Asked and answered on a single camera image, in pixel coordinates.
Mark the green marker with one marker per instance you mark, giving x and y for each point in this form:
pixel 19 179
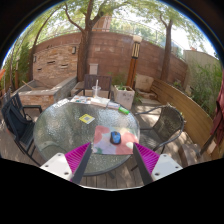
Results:
pixel 124 110

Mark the curved wooden bench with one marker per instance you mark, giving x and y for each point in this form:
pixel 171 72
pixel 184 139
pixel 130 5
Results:
pixel 190 113

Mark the low stone ledge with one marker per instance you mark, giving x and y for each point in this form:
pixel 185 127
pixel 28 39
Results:
pixel 46 95

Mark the dark wooden slatted chair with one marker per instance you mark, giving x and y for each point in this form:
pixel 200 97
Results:
pixel 105 83

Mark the white book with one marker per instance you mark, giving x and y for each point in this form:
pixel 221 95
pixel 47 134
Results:
pixel 100 102

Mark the floral print mouse pad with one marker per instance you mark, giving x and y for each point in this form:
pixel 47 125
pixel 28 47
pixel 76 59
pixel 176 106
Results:
pixel 101 143

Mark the dark backpack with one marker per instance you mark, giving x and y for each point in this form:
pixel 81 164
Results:
pixel 13 116

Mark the thick tree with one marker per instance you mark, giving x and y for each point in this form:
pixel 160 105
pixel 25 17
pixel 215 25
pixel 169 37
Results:
pixel 84 53

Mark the slender dark tree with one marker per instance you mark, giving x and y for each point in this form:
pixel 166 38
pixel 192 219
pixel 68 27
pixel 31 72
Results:
pixel 166 56

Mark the wooden garden lamp post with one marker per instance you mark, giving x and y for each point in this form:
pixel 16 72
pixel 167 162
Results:
pixel 133 63

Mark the colourful magazine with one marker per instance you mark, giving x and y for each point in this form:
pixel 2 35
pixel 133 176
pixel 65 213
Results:
pixel 80 99

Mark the black slatted chair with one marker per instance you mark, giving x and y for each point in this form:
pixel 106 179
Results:
pixel 25 133

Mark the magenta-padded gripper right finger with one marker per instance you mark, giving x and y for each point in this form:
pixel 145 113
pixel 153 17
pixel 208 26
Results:
pixel 163 165

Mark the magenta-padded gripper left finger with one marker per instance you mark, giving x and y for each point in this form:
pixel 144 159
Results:
pixel 59 164

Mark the yellow square card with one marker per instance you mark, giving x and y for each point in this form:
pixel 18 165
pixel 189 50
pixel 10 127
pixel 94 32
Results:
pixel 87 118

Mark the dark wicker chair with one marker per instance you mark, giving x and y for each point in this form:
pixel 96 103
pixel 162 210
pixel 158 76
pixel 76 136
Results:
pixel 168 125

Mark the thin leaning tree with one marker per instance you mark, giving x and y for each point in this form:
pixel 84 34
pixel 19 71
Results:
pixel 30 66

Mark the thin pale book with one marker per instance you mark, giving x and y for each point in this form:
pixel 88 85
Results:
pixel 113 105

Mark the red cloth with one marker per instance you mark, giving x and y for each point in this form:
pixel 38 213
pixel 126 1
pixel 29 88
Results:
pixel 218 116

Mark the clear plastic cup with straw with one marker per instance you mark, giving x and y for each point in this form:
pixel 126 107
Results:
pixel 96 91

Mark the blue computer mouse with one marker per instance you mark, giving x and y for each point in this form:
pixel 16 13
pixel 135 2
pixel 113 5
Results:
pixel 115 138

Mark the beige stone block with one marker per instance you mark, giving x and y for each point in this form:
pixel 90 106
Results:
pixel 145 82

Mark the white paper strip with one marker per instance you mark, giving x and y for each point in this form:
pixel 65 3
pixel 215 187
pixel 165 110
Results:
pixel 61 103

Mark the wall lamp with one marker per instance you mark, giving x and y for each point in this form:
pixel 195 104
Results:
pixel 73 50
pixel 34 58

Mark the white square planter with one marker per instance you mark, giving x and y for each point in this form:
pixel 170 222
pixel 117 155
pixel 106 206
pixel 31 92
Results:
pixel 124 97

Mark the white wall box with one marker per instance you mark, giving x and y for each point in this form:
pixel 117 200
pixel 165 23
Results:
pixel 93 69

